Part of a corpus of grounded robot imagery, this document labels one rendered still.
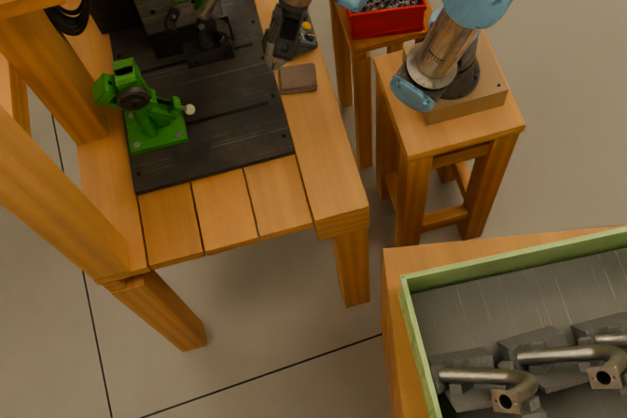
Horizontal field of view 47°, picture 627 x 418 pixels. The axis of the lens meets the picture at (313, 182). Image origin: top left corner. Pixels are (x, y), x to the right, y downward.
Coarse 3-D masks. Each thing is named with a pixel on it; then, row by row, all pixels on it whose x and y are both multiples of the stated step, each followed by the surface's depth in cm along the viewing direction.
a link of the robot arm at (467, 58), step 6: (438, 12) 168; (432, 18) 167; (432, 24) 167; (474, 42) 168; (468, 48) 168; (474, 48) 171; (468, 54) 169; (474, 54) 174; (462, 60) 167; (468, 60) 173; (462, 66) 174
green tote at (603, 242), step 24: (576, 240) 162; (600, 240) 164; (624, 240) 168; (456, 264) 162; (480, 264) 162; (504, 264) 166; (528, 264) 171; (408, 288) 160; (432, 288) 173; (408, 312) 164; (432, 384) 152; (432, 408) 153
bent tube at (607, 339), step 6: (600, 336) 153; (606, 336) 152; (612, 336) 151; (618, 336) 151; (624, 336) 150; (600, 342) 153; (606, 342) 152; (612, 342) 151; (618, 342) 150; (624, 342) 150
